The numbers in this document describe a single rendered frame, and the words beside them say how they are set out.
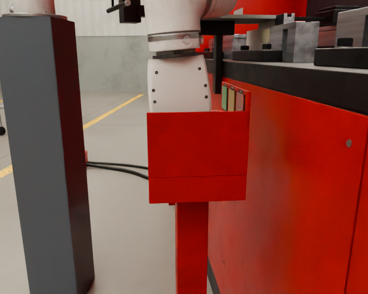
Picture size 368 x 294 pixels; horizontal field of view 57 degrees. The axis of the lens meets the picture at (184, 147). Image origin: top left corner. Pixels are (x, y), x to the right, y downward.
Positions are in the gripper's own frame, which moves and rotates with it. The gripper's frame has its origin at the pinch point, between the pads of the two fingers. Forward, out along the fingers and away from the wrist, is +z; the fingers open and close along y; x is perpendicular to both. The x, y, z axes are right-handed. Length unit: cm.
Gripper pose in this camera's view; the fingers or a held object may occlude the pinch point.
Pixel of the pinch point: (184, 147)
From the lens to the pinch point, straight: 58.5
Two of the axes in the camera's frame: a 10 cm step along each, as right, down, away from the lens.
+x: 0.9, 2.6, -9.6
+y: -9.9, 1.1, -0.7
